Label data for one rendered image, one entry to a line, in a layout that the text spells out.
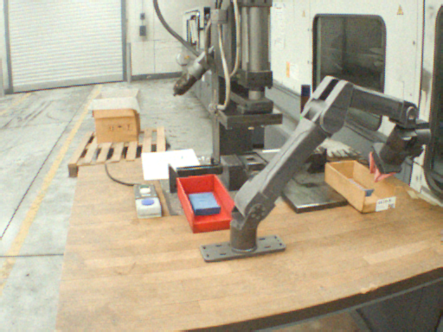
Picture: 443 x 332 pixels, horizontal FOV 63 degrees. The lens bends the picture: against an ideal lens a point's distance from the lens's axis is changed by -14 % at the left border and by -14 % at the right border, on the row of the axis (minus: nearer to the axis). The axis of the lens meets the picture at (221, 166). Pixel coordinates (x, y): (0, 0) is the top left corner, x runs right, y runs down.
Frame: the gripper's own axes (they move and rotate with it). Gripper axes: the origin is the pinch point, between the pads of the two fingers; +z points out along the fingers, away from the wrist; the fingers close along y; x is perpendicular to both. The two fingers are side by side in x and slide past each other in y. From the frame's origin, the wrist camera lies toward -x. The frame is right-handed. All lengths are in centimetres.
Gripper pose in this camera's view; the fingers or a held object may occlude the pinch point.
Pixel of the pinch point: (375, 175)
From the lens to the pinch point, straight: 124.5
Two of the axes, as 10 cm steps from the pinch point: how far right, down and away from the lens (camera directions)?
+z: -1.4, 6.1, 7.8
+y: -1.9, -7.9, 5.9
